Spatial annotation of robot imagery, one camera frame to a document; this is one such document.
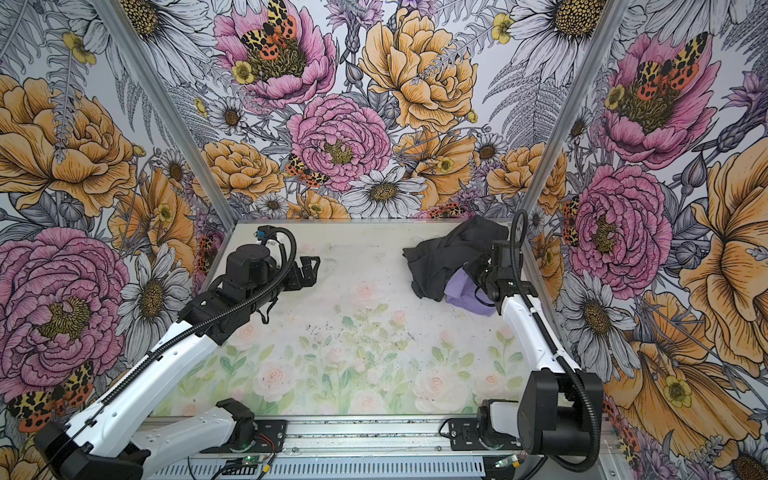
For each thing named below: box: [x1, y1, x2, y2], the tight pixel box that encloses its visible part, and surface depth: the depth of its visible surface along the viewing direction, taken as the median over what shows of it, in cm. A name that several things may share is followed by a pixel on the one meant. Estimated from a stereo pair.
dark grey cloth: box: [402, 216, 509, 301], surface depth 103 cm
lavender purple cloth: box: [443, 267, 496, 317], surface depth 93 cm
